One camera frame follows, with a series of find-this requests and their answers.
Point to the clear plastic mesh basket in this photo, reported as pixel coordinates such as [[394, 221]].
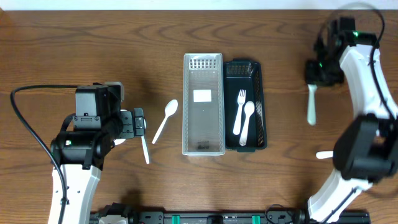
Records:
[[203, 132]]

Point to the dark green mesh basket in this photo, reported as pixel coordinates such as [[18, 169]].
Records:
[[244, 74]]

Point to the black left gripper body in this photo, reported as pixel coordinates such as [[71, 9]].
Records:
[[127, 130]]

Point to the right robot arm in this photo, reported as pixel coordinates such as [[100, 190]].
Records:
[[366, 152]]

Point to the white utensil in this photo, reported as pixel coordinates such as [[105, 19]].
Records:
[[324, 154]]

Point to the mint green plastic fork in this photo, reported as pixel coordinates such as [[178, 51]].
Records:
[[311, 111]]

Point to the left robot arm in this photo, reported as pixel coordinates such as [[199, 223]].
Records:
[[84, 140]]

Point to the white plastic fork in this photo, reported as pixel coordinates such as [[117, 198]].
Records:
[[241, 99]]

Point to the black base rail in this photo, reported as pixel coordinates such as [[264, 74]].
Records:
[[119, 213]]

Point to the white label in basket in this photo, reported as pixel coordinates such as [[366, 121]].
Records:
[[201, 96]]

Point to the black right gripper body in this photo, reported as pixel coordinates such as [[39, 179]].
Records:
[[324, 71]]

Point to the white plastic spoon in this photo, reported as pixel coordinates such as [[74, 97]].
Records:
[[248, 110]]

